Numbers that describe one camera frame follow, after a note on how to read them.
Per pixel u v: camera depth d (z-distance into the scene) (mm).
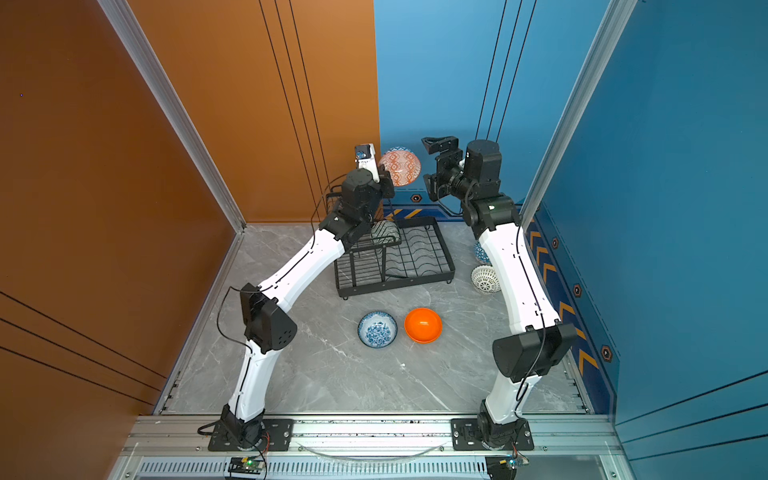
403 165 809
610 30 715
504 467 708
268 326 534
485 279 1021
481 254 808
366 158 669
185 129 910
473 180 534
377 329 910
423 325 892
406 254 1091
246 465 708
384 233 864
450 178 597
